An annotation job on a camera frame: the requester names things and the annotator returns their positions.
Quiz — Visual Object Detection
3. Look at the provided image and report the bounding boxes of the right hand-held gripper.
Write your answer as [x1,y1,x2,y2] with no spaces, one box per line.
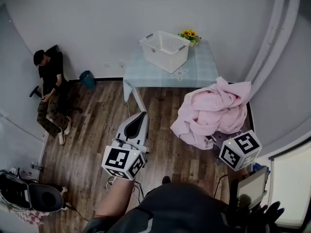
[210,129,263,172]

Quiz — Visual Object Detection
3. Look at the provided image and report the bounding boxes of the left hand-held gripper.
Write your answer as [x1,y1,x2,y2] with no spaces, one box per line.
[101,111,150,181]

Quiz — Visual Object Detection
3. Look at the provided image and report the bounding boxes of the pink clothes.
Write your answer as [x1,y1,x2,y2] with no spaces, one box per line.
[170,76,252,150]

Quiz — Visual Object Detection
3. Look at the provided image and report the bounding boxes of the white plastic laundry basket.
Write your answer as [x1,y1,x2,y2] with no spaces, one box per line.
[139,30,191,74]

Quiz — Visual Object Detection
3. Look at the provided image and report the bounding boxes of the person's right forearm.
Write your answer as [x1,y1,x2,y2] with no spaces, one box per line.
[227,166,253,186]

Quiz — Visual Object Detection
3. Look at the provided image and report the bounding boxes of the person's left forearm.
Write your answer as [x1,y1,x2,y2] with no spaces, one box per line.
[93,177,136,220]

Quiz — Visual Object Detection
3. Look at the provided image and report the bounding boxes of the blue cloth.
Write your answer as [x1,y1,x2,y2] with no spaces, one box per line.
[252,163,271,177]

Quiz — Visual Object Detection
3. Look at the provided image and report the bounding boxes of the black monitor screen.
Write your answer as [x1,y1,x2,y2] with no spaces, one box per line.
[229,165,270,225]

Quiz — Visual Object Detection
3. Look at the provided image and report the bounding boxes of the white table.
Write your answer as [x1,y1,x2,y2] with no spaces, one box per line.
[132,86,148,114]

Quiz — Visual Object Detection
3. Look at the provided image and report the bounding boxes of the person's grey shirt torso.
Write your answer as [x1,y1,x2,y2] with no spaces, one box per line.
[82,182,275,233]

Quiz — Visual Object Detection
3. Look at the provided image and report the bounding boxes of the teal waste bin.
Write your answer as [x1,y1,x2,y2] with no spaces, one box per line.
[79,70,96,90]

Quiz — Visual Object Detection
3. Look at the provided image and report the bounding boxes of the light blue tablecloth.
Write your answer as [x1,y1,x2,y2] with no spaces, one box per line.
[122,39,219,103]

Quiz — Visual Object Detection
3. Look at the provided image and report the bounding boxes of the white curtain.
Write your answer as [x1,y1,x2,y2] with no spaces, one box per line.
[244,0,302,96]

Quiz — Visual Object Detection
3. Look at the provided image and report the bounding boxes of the potted sunflowers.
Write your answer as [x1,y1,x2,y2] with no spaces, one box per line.
[178,29,202,48]

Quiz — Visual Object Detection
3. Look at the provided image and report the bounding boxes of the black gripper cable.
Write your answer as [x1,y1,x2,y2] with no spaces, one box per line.
[213,174,229,199]

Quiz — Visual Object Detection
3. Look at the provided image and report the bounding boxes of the black floor cable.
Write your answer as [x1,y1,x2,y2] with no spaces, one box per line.
[69,204,90,222]

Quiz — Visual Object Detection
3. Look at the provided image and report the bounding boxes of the black monitor mount rig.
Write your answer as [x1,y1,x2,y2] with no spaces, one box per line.
[228,200,285,233]

